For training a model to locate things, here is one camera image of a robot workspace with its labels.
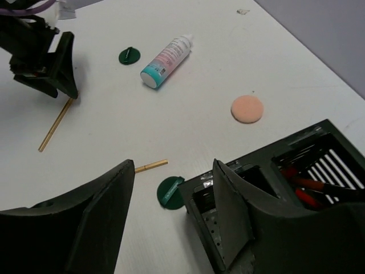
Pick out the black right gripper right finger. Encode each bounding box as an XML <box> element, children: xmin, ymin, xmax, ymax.
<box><xmin>213</xmin><ymin>160</ymin><xmax>364</xmax><ymax>273</ymax></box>

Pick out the red lip gloss tube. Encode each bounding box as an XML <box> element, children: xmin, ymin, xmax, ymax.
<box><xmin>280</xmin><ymin>167</ymin><xmax>364</xmax><ymax>196</ymax></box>

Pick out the dark green round puff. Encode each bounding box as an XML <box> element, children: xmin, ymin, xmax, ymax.
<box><xmin>156</xmin><ymin>176</ymin><xmax>185</xmax><ymax>210</ymax></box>
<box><xmin>118</xmin><ymin>47</ymin><xmax>141</xmax><ymax>65</ymax></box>

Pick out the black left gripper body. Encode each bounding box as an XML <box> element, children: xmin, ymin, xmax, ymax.
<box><xmin>1</xmin><ymin>15</ymin><xmax>59</xmax><ymax>83</ymax></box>

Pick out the pink round makeup puff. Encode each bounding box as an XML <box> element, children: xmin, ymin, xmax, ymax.
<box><xmin>230</xmin><ymin>95</ymin><xmax>264</xmax><ymax>124</ymax></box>

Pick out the white pink teal spray bottle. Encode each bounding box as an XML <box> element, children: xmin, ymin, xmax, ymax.
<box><xmin>140</xmin><ymin>34</ymin><xmax>193</xmax><ymax>89</ymax></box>

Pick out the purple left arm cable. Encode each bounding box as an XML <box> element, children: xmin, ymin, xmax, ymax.
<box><xmin>0</xmin><ymin>0</ymin><xmax>56</xmax><ymax>17</ymax></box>

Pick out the dark green round puff right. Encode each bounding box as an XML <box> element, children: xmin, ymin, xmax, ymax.
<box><xmin>156</xmin><ymin>176</ymin><xmax>185</xmax><ymax>210</ymax></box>

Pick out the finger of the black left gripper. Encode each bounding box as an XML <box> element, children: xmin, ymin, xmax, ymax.
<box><xmin>14</xmin><ymin>75</ymin><xmax>58</xmax><ymax>98</ymax></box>
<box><xmin>48</xmin><ymin>31</ymin><xmax>79</xmax><ymax>99</ymax></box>

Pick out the dark green round puff left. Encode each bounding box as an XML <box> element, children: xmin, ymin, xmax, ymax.
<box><xmin>118</xmin><ymin>47</ymin><xmax>141</xmax><ymax>65</ymax></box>

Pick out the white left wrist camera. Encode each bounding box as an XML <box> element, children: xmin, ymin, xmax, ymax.
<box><xmin>46</xmin><ymin>1</ymin><xmax>76</xmax><ymax>25</ymax></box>

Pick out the gold makeup stick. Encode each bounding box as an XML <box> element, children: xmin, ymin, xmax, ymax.
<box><xmin>38</xmin><ymin>98</ymin><xmax>74</xmax><ymax>152</ymax></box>
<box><xmin>135</xmin><ymin>159</ymin><xmax>168</xmax><ymax>174</ymax></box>

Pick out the red black lip gloss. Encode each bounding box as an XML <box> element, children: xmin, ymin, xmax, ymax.
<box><xmin>295</xmin><ymin>188</ymin><xmax>323</xmax><ymax>209</ymax></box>

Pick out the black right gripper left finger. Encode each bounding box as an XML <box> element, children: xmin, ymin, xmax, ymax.
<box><xmin>1</xmin><ymin>160</ymin><xmax>135</xmax><ymax>273</ymax></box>

